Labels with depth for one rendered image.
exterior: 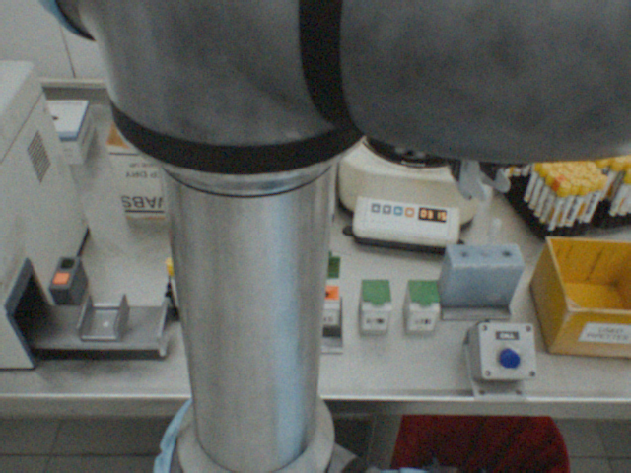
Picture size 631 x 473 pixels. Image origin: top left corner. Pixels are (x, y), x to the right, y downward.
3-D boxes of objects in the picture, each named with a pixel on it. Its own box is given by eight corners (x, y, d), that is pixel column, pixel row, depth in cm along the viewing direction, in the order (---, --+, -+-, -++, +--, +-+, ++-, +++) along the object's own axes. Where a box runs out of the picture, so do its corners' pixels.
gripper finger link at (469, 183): (472, 228, 82) (485, 176, 75) (445, 201, 85) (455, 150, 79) (491, 219, 83) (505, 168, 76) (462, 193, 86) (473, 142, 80)
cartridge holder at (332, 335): (303, 352, 84) (304, 336, 81) (305, 301, 90) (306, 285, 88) (342, 353, 84) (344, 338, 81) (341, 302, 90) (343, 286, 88)
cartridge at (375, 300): (359, 334, 86) (363, 304, 81) (357, 308, 89) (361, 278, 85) (387, 335, 86) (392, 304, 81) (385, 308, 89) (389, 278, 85)
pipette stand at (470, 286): (442, 320, 88) (455, 274, 81) (433, 283, 93) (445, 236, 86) (510, 319, 89) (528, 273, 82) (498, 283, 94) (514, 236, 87)
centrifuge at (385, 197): (328, 241, 99) (331, 183, 90) (349, 136, 120) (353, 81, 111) (477, 260, 97) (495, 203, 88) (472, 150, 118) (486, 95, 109)
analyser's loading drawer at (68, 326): (6, 354, 80) (-8, 330, 76) (24, 313, 85) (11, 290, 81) (165, 355, 80) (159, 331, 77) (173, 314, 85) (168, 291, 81)
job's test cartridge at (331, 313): (309, 333, 84) (310, 304, 80) (310, 306, 88) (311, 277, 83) (337, 334, 84) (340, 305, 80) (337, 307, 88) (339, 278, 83)
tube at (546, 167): (533, 212, 105) (552, 163, 97) (534, 219, 103) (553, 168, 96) (524, 211, 105) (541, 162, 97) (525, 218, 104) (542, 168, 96)
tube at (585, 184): (571, 234, 101) (594, 184, 94) (563, 236, 101) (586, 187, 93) (563, 227, 102) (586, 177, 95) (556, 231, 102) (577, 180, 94)
